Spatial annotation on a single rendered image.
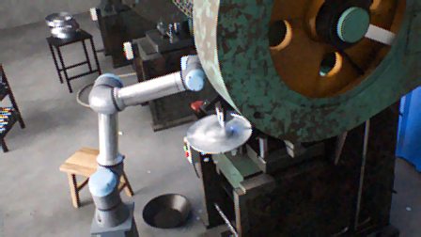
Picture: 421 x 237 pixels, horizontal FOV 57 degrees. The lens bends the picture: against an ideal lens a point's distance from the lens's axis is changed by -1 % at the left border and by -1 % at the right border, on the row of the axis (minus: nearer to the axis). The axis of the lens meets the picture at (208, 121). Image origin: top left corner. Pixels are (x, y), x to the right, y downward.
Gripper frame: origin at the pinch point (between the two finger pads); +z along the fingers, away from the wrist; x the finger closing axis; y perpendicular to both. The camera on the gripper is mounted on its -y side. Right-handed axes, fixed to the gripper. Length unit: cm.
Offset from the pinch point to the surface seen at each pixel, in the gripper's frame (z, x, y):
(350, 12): -56, -53, 22
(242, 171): 16.0, -15.7, 1.4
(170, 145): 79, 121, 0
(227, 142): 2.6, -10.4, -2.1
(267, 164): 11.0, -22.2, 10.0
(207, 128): 2.0, 4.4, -5.6
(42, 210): 79, 91, -100
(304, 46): -44, -40, 15
